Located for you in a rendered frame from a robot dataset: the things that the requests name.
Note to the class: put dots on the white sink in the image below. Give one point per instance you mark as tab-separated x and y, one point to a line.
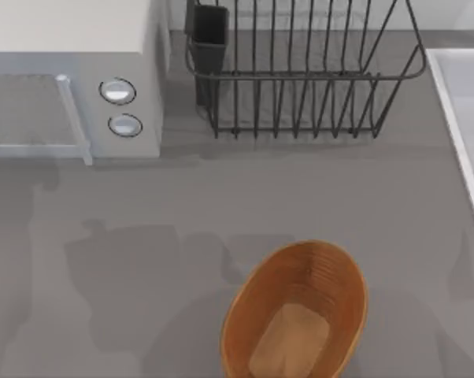
465	118

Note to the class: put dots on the black cutlery holder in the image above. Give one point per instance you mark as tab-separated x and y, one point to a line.
208	39

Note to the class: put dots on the small microwave knob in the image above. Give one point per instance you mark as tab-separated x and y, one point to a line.
125	125

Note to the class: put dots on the microwave oven door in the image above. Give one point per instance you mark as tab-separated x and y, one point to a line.
24	114

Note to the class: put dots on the large microwave knob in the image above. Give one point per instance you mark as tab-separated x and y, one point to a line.
117	91

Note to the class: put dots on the pale microwave oven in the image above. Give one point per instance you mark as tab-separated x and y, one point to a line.
103	31

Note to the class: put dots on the brown woven basket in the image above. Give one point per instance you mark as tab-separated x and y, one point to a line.
296	315

